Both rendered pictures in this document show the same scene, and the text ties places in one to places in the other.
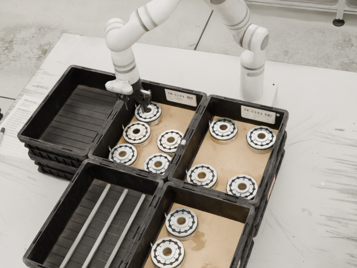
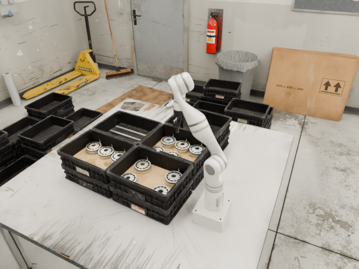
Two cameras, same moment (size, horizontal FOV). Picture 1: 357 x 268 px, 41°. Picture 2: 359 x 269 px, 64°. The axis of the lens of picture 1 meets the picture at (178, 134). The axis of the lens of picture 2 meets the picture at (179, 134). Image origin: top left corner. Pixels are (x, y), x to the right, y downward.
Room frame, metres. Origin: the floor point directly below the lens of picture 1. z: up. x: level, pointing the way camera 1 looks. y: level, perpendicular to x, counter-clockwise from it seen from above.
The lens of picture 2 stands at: (1.14, -1.41, 1.97)
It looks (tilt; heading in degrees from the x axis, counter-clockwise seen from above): 33 degrees down; 90
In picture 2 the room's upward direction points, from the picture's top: 1 degrees counter-clockwise
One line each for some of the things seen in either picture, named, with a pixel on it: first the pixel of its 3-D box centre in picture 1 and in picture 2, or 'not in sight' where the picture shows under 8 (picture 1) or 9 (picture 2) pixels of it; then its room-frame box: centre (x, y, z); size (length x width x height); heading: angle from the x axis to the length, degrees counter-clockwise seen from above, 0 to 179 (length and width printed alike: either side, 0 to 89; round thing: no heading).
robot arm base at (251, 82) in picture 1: (251, 77); (213, 193); (1.32, -0.32, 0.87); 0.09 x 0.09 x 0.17; 57
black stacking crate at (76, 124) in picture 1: (82, 117); (198, 127); (1.29, 0.35, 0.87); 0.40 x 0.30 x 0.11; 149
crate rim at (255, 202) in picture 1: (230, 145); (150, 169); (0.98, -0.16, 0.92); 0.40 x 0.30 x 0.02; 149
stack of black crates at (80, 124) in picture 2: not in sight; (83, 132); (0.13, 1.19, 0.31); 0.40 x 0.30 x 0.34; 63
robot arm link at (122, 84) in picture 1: (123, 74); (177, 102); (1.14, 0.13, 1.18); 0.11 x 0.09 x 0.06; 150
